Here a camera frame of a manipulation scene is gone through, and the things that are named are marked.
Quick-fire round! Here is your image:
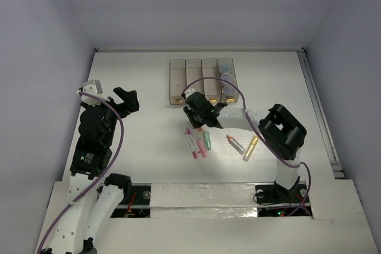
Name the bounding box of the white pen pink cap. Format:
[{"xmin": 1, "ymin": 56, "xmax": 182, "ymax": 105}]
[{"xmin": 185, "ymin": 128, "xmax": 198, "ymax": 159}]

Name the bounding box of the green highlighter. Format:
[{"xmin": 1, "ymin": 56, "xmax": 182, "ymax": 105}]
[{"xmin": 202, "ymin": 131, "xmax": 212, "ymax": 151}]

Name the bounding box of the pink highlighter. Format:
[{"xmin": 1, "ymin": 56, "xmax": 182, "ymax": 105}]
[{"xmin": 196, "ymin": 138, "xmax": 208, "ymax": 158}]

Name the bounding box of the clear round clip tub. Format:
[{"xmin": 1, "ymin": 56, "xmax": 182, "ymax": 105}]
[{"xmin": 220, "ymin": 73, "xmax": 233, "ymax": 84}]

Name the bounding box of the blue clip tub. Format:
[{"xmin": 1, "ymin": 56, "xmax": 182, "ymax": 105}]
[{"xmin": 218, "ymin": 61, "xmax": 232, "ymax": 73}]

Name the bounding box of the grey marker orange tip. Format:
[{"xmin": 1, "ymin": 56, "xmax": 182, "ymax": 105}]
[{"xmin": 226, "ymin": 135, "xmax": 246, "ymax": 155}]

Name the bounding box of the yellow clear marker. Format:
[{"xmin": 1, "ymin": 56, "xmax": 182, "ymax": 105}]
[{"xmin": 242, "ymin": 136, "xmax": 259, "ymax": 162}]

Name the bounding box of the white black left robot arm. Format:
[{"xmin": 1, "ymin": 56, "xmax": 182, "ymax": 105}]
[{"xmin": 37, "ymin": 81, "xmax": 139, "ymax": 253}]

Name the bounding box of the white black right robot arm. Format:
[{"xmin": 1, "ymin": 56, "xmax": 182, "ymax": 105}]
[{"xmin": 182, "ymin": 89, "xmax": 307, "ymax": 204}]

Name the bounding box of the clear drawer bin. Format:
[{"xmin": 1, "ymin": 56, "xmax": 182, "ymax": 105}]
[
  {"xmin": 169, "ymin": 59, "xmax": 186, "ymax": 105},
  {"xmin": 217, "ymin": 58, "xmax": 239, "ymax": 103},
  {"xmin": 201, "ymin": 58, "xmax": 221, "ymax": 104},
  {"xmin": 185, "ymin": 59, "xmax": 205, "ymax": 94}
]

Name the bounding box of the white foil front board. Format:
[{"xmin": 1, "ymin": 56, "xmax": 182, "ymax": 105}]
[{"xmin": 149, "ymin": 183, "xmax": 258, "ymax": 219}]

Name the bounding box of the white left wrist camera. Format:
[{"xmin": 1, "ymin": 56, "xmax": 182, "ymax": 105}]
[{"xmin": 76, "ymin": 80, "xmax": 108, "ymax": 106}]

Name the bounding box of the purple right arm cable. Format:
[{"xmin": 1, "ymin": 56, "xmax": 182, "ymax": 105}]
[{"xmin": 180, "ymin": 77, "xmax": 313, "ymax": 217}]

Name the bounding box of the metal rail right side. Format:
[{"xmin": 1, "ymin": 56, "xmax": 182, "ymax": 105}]
[{"xmin": 296, "ymin": 49, "xmax": 346, "ymax": 180}]

